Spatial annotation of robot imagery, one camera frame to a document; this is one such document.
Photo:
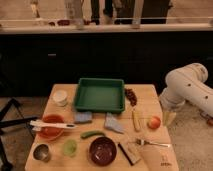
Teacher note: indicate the green plastic tray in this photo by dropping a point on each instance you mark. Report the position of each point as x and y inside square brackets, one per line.
[100, 95]

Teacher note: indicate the white cup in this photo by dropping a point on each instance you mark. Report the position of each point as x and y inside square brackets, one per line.
[60, 98]

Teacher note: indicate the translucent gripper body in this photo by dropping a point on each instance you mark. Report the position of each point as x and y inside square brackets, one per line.
[168, 117]

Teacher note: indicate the metal fork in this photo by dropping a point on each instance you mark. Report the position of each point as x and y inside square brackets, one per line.
[146, 142]

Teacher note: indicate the green cucumber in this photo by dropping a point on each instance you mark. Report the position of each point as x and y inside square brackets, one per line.
[88, 134]

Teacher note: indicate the metal cup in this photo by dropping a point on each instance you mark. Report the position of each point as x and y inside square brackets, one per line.
[42, 153]

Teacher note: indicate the black tripod stand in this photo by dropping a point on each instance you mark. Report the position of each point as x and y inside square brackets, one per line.
[6, 165]

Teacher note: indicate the person in dark clothes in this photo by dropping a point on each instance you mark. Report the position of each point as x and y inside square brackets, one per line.
[153, 11]

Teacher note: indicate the blue grey cloth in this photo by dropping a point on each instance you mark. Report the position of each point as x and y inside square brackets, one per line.
[112, 123]

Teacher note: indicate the red apple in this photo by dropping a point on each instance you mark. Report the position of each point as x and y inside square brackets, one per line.
[154, 122]

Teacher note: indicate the orange bowl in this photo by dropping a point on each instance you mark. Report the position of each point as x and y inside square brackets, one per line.
[51, 133]

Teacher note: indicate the green plastic cup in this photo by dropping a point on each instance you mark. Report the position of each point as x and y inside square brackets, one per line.
[70, 148]

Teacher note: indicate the dark purple bowl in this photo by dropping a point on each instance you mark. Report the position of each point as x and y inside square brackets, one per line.
[102, 151]

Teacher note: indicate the brown black scrub block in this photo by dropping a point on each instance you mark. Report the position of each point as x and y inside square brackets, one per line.
[130, 152]

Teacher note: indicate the blue sponge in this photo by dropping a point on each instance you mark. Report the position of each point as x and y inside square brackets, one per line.
[84, 117]

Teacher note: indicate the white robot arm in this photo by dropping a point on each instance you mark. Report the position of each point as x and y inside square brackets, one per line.
[186, 84]

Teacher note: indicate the dark red grapes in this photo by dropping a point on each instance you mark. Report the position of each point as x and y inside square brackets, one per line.
[130, 95]

